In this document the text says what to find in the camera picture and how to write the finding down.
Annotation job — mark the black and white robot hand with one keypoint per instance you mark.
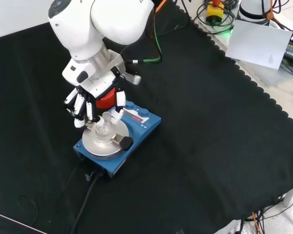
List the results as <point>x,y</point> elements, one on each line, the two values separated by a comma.
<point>101,83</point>

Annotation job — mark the heater with blue base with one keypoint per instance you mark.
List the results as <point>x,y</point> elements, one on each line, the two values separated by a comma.
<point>151,122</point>

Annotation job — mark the clear glass round-bottom flask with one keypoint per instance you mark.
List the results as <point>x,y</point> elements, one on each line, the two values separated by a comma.
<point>103,129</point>

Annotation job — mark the pale board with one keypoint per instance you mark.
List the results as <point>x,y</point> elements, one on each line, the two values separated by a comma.
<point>256,44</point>

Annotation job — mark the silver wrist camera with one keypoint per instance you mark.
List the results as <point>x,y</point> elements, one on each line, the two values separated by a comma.
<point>134,79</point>

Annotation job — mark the black bench cloth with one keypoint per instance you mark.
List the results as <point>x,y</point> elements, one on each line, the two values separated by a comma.
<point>197,122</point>

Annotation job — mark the yellow stop button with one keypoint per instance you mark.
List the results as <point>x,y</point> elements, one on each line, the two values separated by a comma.
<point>213,13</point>

